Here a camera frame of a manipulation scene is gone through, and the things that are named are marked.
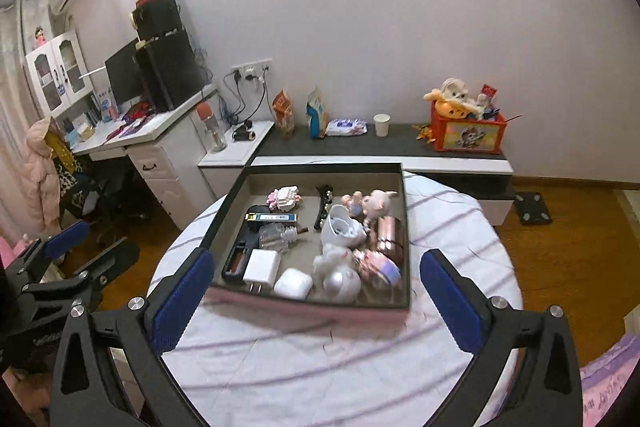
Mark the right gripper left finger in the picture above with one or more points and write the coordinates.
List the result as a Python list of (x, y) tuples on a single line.
[(86, 389)]

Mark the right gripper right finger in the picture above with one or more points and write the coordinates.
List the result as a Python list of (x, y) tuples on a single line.
[(546, 391)]

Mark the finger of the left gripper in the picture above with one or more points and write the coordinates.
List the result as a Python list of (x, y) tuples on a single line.
[(100, 264), (65, 239)]

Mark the black remote control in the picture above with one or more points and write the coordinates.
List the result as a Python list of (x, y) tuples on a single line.
[(247, 239)]

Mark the blue gold rectangular box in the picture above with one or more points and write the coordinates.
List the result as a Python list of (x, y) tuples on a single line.
[(263, 217)]

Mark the white earbuds case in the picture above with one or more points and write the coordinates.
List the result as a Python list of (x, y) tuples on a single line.
[(293, 284)]

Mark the pink white brick toy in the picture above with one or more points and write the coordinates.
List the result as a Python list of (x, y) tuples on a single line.
[(284, 199)]

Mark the pink purple brick toy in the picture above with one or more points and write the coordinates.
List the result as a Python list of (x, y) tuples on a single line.
[(376, 269)]

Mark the rose gold metallic box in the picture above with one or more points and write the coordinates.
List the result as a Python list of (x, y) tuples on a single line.
[(387, 236)]

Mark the pink baby figurine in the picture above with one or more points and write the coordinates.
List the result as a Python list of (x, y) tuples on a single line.
[(375, 205)]

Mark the black flower hair clip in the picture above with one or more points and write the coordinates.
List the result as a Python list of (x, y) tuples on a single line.
[(326, 201)]

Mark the pink hanging coat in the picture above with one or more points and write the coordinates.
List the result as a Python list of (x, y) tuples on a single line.
[(41, 186)]

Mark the white tablecloth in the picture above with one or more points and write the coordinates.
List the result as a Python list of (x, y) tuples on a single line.
[(241, 366)]

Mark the white desk with drawers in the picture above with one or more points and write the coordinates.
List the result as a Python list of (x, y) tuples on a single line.
[(166, 152)]

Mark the white power adapter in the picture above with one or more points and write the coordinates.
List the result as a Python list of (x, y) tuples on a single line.
[(261, 270)]

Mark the clear bottle with orange cap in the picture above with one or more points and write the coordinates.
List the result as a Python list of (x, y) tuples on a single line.
[(214, 136)]

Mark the black floor scale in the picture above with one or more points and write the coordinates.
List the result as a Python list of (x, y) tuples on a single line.
[(531, 209)]

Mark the clear glass bottle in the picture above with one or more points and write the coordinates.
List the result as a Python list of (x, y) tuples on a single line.
[(278, 237)]

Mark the white glass-door cabinet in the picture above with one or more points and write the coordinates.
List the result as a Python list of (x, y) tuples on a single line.
[(58, 74)]

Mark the black computer monitor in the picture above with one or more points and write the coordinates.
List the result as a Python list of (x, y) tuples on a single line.
[(124, 75)]

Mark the black computer tower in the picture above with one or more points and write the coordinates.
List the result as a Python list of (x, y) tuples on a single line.
[(170, 75)]

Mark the pink box with black rim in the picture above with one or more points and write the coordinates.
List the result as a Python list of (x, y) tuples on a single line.
[(252, 188)]

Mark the white silver round figurine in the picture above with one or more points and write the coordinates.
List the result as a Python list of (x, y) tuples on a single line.
[(334, 275)]

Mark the white ceramic cup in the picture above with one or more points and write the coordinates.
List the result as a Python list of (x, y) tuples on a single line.
[(341, 229)]

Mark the orange snack bag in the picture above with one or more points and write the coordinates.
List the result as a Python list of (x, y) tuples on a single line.
[(283, 113)]

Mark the blue white snack bag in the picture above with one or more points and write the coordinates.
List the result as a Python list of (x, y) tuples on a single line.
[(317, 116)]

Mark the red toy crate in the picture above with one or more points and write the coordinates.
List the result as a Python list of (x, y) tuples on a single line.
[(467, 135)]

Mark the wet wipes pack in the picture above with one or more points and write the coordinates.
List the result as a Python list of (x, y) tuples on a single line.
[(346, 127)]

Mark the yellow white plush toy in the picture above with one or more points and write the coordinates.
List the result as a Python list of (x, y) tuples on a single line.
[(452, 101)]

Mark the white paper cup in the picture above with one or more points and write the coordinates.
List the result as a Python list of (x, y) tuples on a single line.
[(381, 124)]

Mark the wall power outlet strip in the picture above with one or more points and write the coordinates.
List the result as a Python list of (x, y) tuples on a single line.
[(253, 69)]

